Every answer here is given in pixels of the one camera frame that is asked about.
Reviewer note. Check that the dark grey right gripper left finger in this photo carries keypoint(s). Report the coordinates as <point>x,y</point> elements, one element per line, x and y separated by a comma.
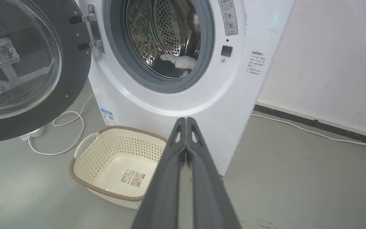
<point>165,187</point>

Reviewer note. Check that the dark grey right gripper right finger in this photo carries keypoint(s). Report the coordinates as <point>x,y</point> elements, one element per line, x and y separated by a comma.
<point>208,190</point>

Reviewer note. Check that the white front-load washing machine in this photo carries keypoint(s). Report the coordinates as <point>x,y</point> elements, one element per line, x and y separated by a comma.
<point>230,105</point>

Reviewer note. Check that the round black washer door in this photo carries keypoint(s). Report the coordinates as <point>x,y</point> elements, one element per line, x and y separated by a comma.
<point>71,73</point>

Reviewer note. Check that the metal door hinge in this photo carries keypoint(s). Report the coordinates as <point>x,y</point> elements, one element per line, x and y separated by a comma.
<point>94,30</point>

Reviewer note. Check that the cream perforated laundry basket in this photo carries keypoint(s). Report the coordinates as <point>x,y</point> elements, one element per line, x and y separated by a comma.
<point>113,165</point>

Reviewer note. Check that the white and dark laundry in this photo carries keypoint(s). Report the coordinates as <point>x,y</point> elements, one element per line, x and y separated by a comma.
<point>176,65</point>

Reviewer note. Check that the white power strip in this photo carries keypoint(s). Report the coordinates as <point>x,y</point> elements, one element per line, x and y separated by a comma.
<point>33,133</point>

